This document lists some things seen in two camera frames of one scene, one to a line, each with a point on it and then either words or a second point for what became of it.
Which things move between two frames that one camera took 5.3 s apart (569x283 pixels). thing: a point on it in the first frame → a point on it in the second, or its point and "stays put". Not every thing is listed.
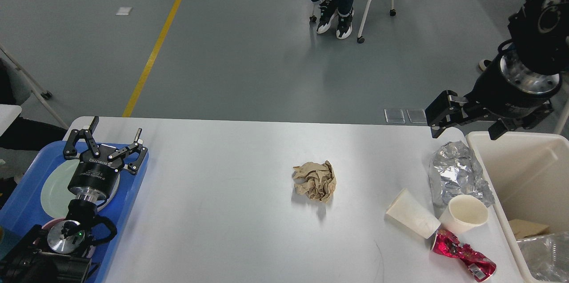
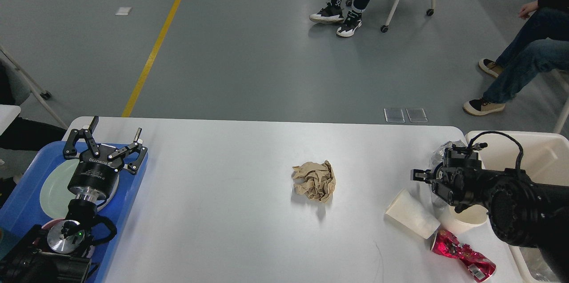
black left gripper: (97, 174) stays put
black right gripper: (506, 90) → (449, 182)
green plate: (55, 197) stays put
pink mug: (47, 225) stays put
